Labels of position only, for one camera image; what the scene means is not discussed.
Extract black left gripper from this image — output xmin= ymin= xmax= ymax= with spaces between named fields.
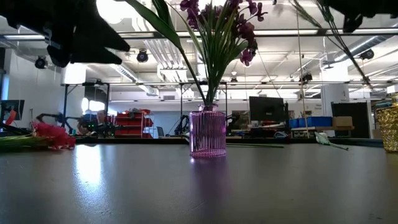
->
xmin=0 ymin=0 xmax=131 ymax=68

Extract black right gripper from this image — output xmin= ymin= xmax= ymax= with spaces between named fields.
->
xmin=318 ymin=0 xmax=398 ymax=34

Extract red flower bunch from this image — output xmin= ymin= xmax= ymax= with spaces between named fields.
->
xmin=0 ymin=121 xmax=77 ymax=152

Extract purple flower bunch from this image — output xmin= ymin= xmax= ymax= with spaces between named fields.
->
xmin=178 ymin=0 xmax=268 ymax=108

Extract white tulip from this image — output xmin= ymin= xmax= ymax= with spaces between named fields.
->
xmin=313 ymin=131 xmax=349 ymax=151

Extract yellow glass vase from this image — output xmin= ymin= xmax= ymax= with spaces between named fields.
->
xmin=375 ymin=93 xmax=398 ymax=153

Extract pink ribbed glass vase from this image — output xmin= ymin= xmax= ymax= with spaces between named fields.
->
xmin=188 ymin=104 xmax=227 ymax=159

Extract person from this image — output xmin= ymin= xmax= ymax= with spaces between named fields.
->
xmin=77 ymin=109 xmax=108 ymax=136

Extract red storage shelf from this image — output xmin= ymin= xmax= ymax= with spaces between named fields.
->
xmin=113 ymin=108 xmax=155 ymax=139

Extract black cabinet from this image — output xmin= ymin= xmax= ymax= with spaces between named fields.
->
xmin=330 ymin=101 xmax=371 ymax=139

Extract brown cardboard box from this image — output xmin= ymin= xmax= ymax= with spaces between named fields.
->
xmin=331 ymin=116 xmax=354 ymax=128

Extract dark monitor with stand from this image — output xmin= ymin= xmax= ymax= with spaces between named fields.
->
xmin=0 ymin=99 xmax=25 ymax=122

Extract blue storage bins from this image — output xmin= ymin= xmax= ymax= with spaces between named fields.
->
xmin=289 ymin=116 xmax=333 ymax=128

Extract wooden workbench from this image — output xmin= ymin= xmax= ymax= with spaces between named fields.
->
xmin=290 ymin=125 xmax=355 ymax=139

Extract black computer monitor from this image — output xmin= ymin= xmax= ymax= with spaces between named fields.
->
xmin=248 ymin=95 xmax=285 ymax=123

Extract black table mat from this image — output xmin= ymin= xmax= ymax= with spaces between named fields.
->
xmin=0 ymin=142 xmax=398 ymax=224

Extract black metal frame rig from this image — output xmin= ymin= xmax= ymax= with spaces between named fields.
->
xmin=61 ymin=81 xmax=228 ymax=138

